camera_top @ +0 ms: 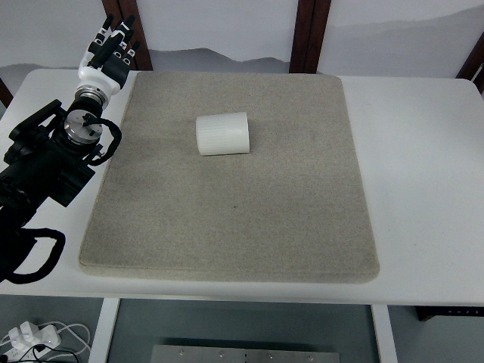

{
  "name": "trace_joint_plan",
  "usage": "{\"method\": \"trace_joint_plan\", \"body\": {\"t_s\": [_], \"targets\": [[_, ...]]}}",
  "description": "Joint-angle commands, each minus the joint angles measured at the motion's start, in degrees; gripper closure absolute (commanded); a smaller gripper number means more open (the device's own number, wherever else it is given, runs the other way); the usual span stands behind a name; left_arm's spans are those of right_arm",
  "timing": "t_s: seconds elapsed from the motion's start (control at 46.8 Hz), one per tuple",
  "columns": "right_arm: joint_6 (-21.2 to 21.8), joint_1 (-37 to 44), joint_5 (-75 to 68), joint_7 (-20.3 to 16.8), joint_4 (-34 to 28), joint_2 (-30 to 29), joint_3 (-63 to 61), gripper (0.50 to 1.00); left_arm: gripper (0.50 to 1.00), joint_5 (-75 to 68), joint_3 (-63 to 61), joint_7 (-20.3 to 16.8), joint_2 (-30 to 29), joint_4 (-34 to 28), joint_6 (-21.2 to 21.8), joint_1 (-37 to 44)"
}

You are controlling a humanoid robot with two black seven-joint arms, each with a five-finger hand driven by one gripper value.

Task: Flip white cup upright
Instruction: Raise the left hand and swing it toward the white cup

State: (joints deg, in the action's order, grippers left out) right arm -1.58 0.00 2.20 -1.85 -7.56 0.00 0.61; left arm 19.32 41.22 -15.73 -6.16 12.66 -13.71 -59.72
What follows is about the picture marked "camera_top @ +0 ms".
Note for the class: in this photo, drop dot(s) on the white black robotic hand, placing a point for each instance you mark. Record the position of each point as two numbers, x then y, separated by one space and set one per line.
113 45

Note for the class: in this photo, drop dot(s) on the white table leg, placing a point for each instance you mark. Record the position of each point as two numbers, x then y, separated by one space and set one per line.
383 333
104 331

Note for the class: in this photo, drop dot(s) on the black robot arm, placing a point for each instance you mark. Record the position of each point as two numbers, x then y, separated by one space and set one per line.
54 152

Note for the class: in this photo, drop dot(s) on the white ribbed cup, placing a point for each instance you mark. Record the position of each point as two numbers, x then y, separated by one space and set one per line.
223 134

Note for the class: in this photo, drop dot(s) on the grey felt mat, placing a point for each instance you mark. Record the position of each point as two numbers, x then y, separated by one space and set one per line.
293 209

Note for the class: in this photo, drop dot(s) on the dark wooden furniture corner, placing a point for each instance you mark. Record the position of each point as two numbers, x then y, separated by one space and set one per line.
425 313

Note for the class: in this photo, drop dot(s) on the white power strip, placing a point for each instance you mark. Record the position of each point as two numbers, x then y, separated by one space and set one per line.
28 342

